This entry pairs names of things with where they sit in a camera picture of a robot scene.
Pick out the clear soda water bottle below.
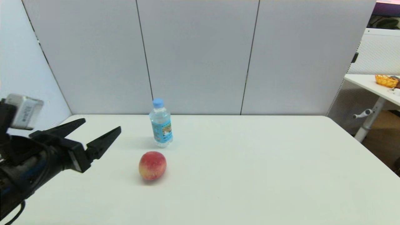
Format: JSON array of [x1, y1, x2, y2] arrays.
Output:
[[149, 98, 173, 148]]

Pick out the red yellow peach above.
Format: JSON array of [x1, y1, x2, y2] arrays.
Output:
[[139, 151, 167, 181]]

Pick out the white side table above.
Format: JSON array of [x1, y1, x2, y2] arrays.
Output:
[[344, 74, 400, 143]]

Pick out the white perforated panel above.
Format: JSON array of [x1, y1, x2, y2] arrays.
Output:
[[326, 28, 400, 135]]

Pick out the green plant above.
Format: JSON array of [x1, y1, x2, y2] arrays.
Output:
[[369, 15, 400, 30]]

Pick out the dark purple board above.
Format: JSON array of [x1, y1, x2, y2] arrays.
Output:
[[372, 2, 400, 18]]

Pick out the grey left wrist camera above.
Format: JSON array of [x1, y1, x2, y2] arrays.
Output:
[[4, 93, 44, 130]]

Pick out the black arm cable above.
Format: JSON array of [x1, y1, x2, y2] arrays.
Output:
[[0, 200, 26, 225]]

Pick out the grey crank handle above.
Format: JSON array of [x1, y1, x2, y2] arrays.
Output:
[[352, 109, 374, 120]]

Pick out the yellow wire basket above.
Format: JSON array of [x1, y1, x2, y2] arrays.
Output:
[[375, 74, 399, 88]]

